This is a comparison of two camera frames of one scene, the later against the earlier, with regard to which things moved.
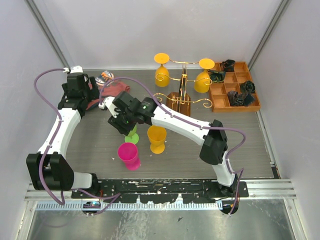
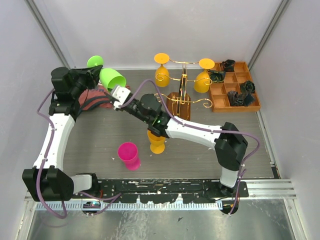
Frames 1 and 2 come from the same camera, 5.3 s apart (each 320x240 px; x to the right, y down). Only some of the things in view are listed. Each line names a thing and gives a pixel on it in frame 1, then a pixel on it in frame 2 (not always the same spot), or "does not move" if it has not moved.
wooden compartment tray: (219, 91) does not move
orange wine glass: (202, 81) does not move
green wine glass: (132, 137) -> (109, 78)
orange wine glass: (162, 76) does not move
